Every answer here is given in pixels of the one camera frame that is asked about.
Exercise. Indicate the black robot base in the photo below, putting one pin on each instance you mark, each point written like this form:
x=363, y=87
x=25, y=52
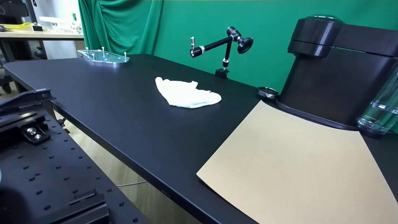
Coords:
x=337, y=70

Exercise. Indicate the clear glass dome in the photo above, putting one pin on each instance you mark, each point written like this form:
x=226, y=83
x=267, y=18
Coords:
x=382, y=113

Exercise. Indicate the black mounting clamp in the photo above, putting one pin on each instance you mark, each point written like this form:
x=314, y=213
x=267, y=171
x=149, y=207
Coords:
x=25, y=101

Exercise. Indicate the white towel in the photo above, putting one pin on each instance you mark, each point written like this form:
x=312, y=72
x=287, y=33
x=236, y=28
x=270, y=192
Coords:
x=185, y=95

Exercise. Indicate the black perforated breadboard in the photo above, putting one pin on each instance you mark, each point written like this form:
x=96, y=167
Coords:
x=46, y=179

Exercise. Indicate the green backdrop curtain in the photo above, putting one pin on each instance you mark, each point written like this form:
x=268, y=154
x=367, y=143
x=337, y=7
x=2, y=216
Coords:
x=166, y=28

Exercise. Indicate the wooden desk in background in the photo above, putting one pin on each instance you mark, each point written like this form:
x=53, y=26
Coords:
x=25, y=32

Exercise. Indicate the brown cardboard sheet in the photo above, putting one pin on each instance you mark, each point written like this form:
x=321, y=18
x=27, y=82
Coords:
x=277, y=169

